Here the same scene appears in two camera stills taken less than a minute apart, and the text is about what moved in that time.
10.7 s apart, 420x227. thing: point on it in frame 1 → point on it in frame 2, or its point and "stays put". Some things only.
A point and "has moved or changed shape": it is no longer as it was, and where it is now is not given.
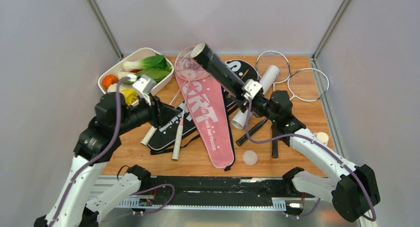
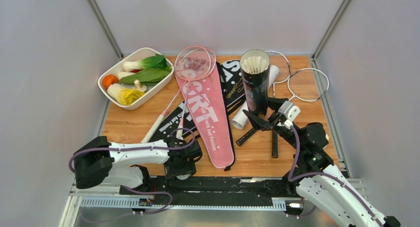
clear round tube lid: [250, 157] has moved or changed shape
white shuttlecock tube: [267, 77] stays put
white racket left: [270, 58] stays put
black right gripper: [253, 99] → [261, 124]
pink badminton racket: [189, 70] stays put
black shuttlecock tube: [213, 64] → [255, 65]
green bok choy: [157, 62] stays put
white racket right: [307, 85] stays put
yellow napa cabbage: [131, 94] stays put
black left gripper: [161, 112] → [189, 168]
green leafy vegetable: [157, 74] stays put
